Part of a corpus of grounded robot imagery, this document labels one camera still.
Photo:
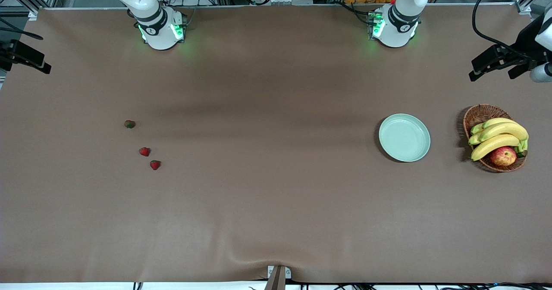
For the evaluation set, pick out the brown wicker basket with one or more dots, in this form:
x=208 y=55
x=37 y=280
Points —
x=478 y=113

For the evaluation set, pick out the pale green round plate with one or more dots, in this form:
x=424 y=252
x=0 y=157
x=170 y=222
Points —
x=405 y=139

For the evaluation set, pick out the red yellow apple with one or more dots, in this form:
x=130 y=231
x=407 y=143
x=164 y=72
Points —
x=502 y=156

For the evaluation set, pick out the red plastic strawberry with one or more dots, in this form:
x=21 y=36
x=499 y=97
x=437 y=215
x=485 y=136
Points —
x=129 y=124
x=144 y=151
x=155 y=165

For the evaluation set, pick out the brown table cover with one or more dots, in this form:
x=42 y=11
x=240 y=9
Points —
x=276 y=195

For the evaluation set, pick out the grey metal table bracket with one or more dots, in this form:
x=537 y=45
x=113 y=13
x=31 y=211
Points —
x=278 y=279

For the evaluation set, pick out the yellow banana bunch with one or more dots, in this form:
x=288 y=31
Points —
x=500 y=130

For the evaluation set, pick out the white power strip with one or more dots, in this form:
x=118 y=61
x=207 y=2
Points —
x=280 y=0

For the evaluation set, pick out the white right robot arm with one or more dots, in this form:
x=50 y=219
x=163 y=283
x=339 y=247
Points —
x=159 y=35

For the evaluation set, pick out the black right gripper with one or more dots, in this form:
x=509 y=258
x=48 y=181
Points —
x=6 y=55

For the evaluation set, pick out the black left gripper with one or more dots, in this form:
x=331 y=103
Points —
x=525 y=41

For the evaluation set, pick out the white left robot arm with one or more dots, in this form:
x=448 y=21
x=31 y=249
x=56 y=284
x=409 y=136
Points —
x=396 y=31

